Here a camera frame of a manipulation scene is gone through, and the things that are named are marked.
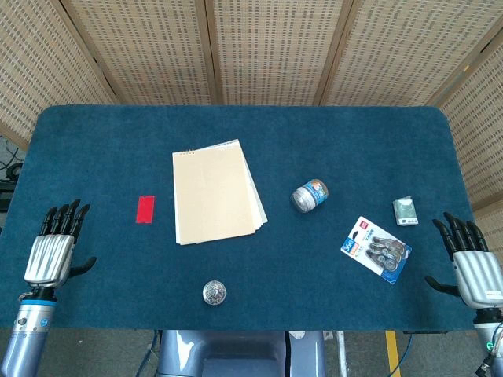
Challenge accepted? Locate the blue-grey robot torso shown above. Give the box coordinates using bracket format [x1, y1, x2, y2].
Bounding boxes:
[156, 329, 328, 377]

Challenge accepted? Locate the clear jar with blue label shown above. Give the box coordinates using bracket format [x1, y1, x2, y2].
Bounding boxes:
[289, 178, 331, 214]

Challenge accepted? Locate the blue carpet table mat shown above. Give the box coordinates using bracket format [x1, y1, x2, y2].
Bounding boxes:
[0, 104, 483, 332]

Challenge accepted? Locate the black equipment with cables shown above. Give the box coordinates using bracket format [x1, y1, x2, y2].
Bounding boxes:
[0, 135, 27, 213]

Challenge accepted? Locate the shiny silver ball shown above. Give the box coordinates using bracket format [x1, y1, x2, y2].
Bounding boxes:
[202, 279, 228, 306]

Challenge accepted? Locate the small green white box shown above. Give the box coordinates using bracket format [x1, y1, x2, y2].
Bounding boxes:
[391, 196, 420, 227]

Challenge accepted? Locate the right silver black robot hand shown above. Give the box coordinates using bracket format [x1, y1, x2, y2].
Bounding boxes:
[424, 211, 503, 310]

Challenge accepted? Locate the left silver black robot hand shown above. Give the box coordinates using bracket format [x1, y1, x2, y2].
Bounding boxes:
[24, 199, 97, 290]

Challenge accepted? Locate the correction tape blister pack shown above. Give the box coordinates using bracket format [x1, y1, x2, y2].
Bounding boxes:
[340, 214, 413, 285]

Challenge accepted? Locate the woven bamboo screen panel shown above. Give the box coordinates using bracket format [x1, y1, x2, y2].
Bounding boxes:
[59, 0, 223, 107]
[317, 0, 503, 108]
[431, 23, 503, 254]
[0, 0, 119, 151]
[203, 0, 355, 107]

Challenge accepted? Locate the beige paper notepad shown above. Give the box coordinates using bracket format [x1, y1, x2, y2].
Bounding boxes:
[171, 137, 270, 247]

